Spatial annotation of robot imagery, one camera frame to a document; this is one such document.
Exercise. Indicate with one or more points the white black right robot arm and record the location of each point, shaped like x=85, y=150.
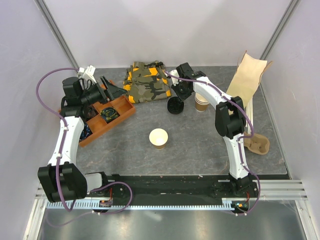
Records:
x=230, y=117

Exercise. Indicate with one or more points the white paper straws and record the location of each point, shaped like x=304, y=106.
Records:
x=250, y=114

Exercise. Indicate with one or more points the single brown paper cup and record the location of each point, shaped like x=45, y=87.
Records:
x=158, y=137

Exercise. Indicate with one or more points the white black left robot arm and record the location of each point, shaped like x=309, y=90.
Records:
x=61, y=179

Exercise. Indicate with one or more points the cardboard cup carrier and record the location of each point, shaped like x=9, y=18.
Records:
x=258, y=144

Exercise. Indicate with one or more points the dark rolled sock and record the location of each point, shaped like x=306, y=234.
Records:
x=91, y=113

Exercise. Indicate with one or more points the green yellow rolled sock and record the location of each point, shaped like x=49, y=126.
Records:
x=109, y=114

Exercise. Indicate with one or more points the stack of black lids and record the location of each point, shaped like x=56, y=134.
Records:
x=175, y=105

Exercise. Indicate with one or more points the camouflage folded cloth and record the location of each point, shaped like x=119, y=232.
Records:
x=146, y=82

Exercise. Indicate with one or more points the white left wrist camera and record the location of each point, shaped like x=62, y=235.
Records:
x=87, y=73

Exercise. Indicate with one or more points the stack of paper cups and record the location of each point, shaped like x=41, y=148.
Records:
x=201, y=104

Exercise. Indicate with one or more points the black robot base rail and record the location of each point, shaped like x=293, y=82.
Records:
x=174, y=188

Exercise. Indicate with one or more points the blue striped rolled sock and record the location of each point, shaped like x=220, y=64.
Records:
x=86, y=132

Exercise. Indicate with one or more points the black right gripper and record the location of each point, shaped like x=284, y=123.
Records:
x=182, y=97

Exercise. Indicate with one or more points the grey slotted cable duct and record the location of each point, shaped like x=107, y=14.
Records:
x=103, y=205

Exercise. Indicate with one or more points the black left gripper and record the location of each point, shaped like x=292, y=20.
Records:
x=111, y=91

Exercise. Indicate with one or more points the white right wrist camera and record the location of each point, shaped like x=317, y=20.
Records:
x=173, y=74

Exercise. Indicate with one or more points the orange compartment tray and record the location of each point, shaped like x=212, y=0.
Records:
x=74, y=107

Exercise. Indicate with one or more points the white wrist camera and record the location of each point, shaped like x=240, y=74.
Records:
x=173, y=74
x=87, y=73

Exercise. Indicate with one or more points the brown paper bag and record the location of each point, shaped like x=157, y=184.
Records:
x=247, y=78

